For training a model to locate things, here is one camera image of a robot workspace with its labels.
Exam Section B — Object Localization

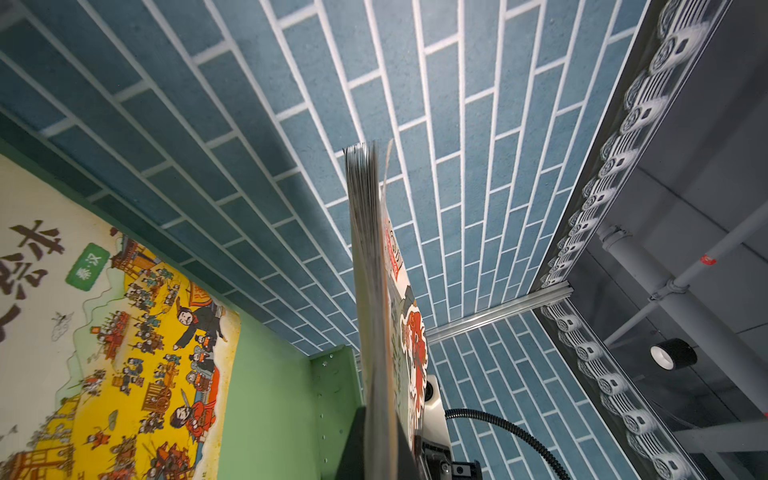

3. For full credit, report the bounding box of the black ceiling spotlight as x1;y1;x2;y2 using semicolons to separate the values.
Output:
650;338;698;371

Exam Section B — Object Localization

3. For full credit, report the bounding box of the green wooden two-tier shelf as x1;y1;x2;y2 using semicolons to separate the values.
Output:
1;146;358;479

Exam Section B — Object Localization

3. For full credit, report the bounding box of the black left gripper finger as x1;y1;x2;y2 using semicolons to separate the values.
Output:
335;406;366;480

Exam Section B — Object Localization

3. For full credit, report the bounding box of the green red illustrated comic book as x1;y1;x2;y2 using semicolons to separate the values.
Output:
344;142;428;479

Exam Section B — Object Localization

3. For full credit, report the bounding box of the yellow red illustrated book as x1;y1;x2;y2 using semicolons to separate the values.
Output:
1;159;241;479

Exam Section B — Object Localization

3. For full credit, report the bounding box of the white ceiling pipe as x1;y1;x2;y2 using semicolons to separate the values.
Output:
597;204;767;414

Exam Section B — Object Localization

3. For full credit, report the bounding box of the LED light strip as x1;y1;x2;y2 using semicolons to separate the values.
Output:
541;1;730;479

